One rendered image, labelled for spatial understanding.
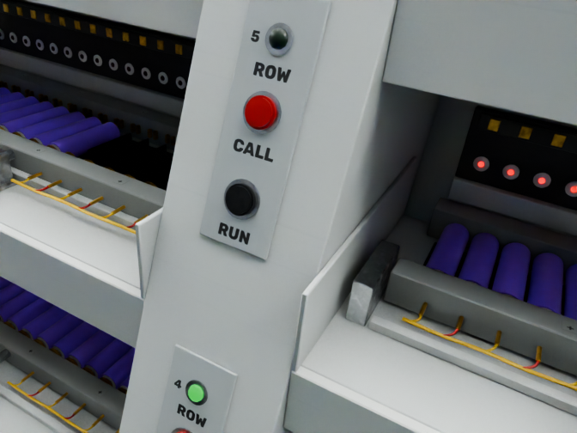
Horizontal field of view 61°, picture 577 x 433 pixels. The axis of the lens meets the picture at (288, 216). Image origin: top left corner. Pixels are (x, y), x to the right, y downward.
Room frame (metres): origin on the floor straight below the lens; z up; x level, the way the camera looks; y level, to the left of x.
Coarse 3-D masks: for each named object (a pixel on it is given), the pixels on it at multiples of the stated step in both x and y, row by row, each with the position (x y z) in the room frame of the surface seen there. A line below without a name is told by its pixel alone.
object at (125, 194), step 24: (0, 144) 0.37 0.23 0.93; (24, 144) 0.37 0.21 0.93; (24, 168) 0.36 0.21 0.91; (48, 168) 0.35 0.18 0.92; (72, 168) 0.34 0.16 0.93; (96, 168) 0.35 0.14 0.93; (72, 192) 0.33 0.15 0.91; (96, 192) 0.33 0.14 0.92; (120, 192) 0.32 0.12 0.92; (144, 192) 0.32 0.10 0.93; (96, 216) 0.31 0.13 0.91; (144, 216) 0.31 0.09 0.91
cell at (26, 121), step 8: (40, 112) 0.44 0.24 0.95; (48, 112) 0.45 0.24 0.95; (56, 112) 0.45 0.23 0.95; (64, 112) 0.46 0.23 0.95; (16, 120) 0.42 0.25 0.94; (24, 120) 0.42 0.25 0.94; (32, 120) 0.43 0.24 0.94; (40, 120) 0.43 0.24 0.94; (8, 128) 0.41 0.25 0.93; (16, 128) 0.41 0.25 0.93
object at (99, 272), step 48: (0, 48) 0.55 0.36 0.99; (144, 96) 0.47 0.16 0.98; (0, 192) 0.34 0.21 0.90; (0, 240) 0.30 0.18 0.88; (48, 240) 0.30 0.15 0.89; (96, 240) 0.30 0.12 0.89; (144, 240) 0.25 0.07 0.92; (48, 288) 0.29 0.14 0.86; (96, 288) 0.27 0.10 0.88; (144, 288) 0.25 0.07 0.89
